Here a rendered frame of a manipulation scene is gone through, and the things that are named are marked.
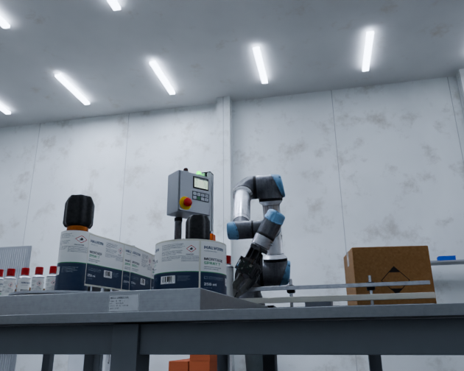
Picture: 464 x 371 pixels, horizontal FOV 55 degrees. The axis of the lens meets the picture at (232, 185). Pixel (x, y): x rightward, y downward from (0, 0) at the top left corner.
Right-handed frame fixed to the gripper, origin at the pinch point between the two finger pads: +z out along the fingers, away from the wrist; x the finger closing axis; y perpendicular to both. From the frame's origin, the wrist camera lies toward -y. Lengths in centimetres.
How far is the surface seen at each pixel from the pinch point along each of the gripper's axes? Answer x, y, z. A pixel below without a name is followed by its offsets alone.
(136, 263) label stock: -24.6, 36.6, 5.0
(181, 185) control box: -44, 1, -29
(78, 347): -2, 82, 21
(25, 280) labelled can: -89, 2, 40
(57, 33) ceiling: -627, -379, -216
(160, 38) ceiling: -481, -447, -300
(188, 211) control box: -37.0, -2.9, -19.9
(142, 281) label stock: -22.2, 31.0, 9.8
